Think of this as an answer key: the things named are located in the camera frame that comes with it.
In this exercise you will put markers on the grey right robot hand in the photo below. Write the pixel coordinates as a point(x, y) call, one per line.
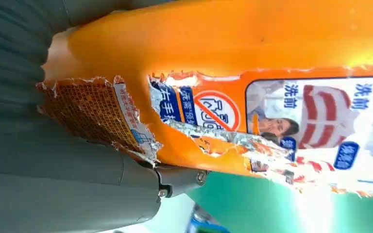
point(61, 193)

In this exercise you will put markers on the green table mat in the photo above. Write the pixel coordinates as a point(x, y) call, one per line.
point(260, 209)

